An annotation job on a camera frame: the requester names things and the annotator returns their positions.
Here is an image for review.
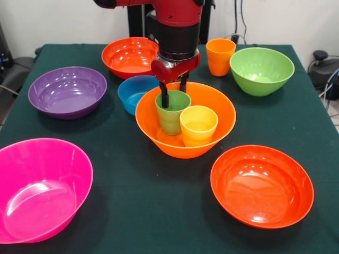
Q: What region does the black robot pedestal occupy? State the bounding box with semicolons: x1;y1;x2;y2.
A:
123;0;216;45

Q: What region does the pink plastic bowl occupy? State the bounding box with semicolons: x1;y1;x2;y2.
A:
0;138;94;244

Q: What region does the red plastic bowl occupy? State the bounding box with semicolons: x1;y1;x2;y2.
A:
101;37;160;80
210;144;315;229

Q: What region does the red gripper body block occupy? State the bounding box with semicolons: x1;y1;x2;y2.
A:
151;49;202;84

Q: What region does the orange plastic bowl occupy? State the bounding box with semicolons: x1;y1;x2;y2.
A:
135;81;237;159

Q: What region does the black hanging cable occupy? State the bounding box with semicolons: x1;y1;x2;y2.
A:
230;0;249;44

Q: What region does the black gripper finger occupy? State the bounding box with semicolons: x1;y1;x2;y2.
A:
158;80;170;109
180;74;190;93

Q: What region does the orange plastic cup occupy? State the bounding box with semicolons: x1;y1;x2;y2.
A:
206;38;237;77

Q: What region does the blue cable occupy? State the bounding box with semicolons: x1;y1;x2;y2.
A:
324;67;339;101

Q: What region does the blue plastic bowl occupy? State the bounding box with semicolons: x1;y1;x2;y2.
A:
117;75;160;116

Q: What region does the green plastic bowl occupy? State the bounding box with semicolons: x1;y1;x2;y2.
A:
229;47;296;97

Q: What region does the green plastic cup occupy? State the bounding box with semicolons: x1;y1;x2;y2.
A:
155;90;192;136

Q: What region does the black computer tower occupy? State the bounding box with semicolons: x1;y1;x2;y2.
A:
0;21;14;77

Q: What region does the purple plastic bowl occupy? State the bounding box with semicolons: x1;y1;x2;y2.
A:
28;66;108;120

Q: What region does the grey cable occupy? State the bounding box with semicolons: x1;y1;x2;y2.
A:
0;84;20;96

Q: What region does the dark green table cloth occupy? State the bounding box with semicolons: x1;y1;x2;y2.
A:
0;43;339;254

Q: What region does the yellow plastic cup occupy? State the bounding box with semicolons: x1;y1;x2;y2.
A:
179;105;219;148

